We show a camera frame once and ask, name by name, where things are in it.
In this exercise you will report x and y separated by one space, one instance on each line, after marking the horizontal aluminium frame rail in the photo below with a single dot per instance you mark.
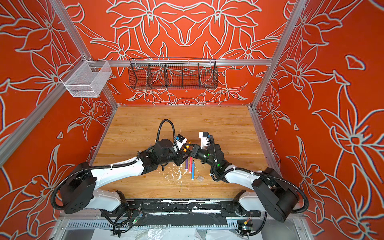
219 63

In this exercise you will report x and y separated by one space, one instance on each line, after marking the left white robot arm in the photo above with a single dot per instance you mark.
81 189

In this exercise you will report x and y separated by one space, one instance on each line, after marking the black wire basket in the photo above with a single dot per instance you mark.
173 76

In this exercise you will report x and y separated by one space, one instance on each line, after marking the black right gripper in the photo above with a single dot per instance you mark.
195 151

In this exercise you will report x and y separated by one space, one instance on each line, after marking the clear pen cap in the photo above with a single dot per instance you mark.
200 178

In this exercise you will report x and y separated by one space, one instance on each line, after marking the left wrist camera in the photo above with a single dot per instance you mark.
179 142

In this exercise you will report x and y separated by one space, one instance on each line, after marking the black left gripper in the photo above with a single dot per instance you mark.
181 157

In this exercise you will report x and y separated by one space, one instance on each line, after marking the left aluminium frame rail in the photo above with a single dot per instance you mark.
10 145

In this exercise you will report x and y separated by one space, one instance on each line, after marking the blue pen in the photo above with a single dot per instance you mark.
193 171

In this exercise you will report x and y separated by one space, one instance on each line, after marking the pink pen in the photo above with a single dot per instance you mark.
190 164

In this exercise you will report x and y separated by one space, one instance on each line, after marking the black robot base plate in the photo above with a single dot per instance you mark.
180 212

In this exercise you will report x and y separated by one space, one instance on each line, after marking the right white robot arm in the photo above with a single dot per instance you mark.
272 194

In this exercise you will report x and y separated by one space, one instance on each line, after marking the white cable duct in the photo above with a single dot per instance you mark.
105 225

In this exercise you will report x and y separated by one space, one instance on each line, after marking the white mesh basket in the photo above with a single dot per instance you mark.
85 81

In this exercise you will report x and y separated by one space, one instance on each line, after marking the right aluminium frame post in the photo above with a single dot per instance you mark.
290 25

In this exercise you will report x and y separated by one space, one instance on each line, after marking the purple pen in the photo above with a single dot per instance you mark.
187 165

